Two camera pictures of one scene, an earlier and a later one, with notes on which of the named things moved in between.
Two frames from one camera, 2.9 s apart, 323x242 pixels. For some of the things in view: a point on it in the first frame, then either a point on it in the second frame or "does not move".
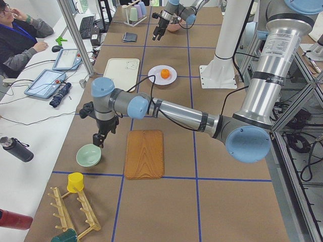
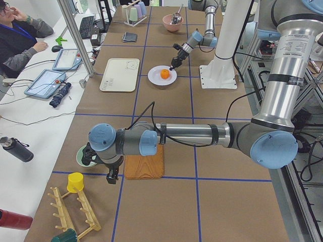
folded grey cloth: x=128 y=37 does not move
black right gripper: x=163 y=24 -> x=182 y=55
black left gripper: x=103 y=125 -> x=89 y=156
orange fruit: x=165 y=73 does not move
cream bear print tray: x=123 y=72 does not move
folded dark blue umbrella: x=64 y=90 does not move
